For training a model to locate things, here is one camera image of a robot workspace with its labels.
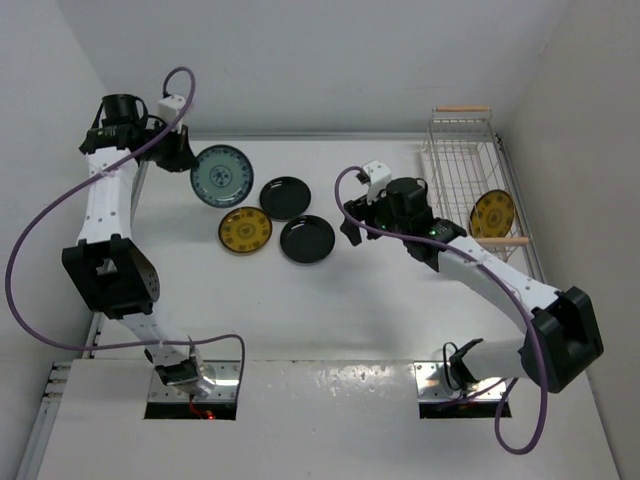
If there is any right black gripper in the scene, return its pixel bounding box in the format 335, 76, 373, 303
341, 187, 409, 245

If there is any blue floral green plate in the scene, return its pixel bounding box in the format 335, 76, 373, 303
190, 144, 254, 209

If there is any yellow patterned plate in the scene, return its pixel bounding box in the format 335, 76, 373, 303
218, 206, 273, 255
468, 189, 516, 238

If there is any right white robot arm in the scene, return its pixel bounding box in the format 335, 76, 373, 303
338, 167, 604, 393

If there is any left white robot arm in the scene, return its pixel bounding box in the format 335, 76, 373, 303
62, 94, 215, 400

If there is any black plate front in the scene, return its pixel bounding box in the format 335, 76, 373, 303
279, 215, 336, 265

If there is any black plate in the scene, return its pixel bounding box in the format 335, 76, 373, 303
279, 215, 336, 265
259, 176, 312, 221

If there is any black plate rear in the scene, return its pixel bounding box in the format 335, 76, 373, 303
259, 176, 312, 221

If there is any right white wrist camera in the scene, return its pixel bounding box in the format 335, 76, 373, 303
357, 160, 392, 205

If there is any wire dish rack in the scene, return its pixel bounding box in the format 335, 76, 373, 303
420, 106, 530, 262

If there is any right aluminium table rail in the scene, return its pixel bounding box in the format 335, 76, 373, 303
492, 133, 546, 281

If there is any aluminium table rail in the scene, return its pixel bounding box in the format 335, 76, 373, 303
492, 133, 546, 281
15, 162, 149, 480

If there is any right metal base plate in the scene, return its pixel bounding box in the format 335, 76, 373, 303
413, 361, 507, 403

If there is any metal base plate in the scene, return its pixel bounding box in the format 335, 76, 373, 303
148, 360, 241, 404
413, 361, 507, 403

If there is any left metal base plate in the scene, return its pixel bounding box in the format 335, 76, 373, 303
148, 360, 241, 404

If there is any left aluminium table rail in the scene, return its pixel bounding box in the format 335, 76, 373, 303
15, 162, 149, 480

